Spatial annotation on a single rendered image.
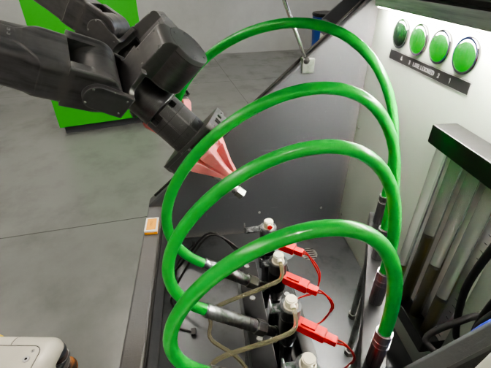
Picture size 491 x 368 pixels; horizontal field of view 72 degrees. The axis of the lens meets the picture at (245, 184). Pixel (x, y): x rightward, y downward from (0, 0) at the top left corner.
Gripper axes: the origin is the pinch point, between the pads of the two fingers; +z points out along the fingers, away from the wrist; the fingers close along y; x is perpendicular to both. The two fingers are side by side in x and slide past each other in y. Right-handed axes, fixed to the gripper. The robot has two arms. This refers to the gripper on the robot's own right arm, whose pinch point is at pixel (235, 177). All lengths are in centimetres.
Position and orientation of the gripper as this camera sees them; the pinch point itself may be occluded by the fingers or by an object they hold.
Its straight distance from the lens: 52.0
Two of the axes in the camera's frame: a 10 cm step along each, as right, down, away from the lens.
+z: 7.1, 6.4, 3.0
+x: 1.4, -5.4, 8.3
